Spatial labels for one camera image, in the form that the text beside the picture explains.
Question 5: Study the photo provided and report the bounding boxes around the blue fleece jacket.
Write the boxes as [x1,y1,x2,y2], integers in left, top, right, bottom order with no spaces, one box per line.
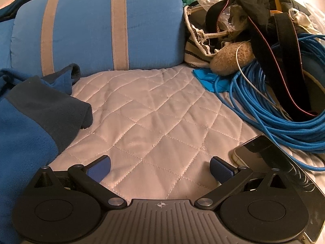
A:
[0,63,93,244]

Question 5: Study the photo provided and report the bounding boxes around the stained blue pillow grey stripes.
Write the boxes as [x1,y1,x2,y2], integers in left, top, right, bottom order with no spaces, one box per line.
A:
[0,20,16,70]

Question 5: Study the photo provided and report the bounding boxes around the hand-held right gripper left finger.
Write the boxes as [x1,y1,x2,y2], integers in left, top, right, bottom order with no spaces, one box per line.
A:
[34,155,128,211]

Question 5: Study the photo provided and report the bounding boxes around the small cyan cloth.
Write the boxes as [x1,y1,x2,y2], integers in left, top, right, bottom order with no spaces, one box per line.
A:
[192,69,237,93]

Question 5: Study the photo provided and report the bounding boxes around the quilted grey bedspread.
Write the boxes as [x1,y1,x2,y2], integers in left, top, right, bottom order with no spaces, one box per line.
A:
[48,63,325,209]

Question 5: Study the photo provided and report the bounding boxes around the black webbing strap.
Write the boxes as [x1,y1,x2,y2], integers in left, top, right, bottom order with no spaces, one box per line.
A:
[275,12,303,70]

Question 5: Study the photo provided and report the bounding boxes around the thin white cable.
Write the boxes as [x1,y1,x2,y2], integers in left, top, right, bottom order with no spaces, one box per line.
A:
[236,41,281,108]

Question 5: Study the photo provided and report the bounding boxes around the striped knit bag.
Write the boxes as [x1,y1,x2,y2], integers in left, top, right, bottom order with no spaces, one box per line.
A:
[183,5,230,69]

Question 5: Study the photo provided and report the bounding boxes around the black strap with red edge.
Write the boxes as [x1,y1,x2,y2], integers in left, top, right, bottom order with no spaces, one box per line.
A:
[205,0,321,118]

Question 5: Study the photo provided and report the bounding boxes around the dark blue pillow on top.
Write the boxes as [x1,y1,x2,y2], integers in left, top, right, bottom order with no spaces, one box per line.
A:
[0,0,52,22]

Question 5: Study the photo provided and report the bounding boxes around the black cloth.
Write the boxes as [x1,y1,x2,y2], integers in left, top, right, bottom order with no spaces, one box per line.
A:
[228,0,275,32]

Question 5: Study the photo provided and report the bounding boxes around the small white cloth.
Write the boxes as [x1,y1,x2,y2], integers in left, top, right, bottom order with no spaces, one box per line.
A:
[289,7,313,29]

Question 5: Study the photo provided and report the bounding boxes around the smartphone with dark screen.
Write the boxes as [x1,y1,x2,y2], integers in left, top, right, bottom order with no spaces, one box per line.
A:
[232,135,321,243]

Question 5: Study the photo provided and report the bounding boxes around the coiled blue cable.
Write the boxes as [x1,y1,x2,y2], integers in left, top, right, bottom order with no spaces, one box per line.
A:
[213,33,325,171]

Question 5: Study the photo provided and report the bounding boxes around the beige plush toy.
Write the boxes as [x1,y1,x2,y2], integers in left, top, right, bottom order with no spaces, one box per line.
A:
[210,41,255,76]

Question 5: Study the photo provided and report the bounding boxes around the blue pillow with grey stripes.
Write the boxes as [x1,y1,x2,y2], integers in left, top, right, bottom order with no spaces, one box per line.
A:
[10,0,186,77]

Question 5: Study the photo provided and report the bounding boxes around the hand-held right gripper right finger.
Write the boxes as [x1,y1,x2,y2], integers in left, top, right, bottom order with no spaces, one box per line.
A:
[194,156,290,211]

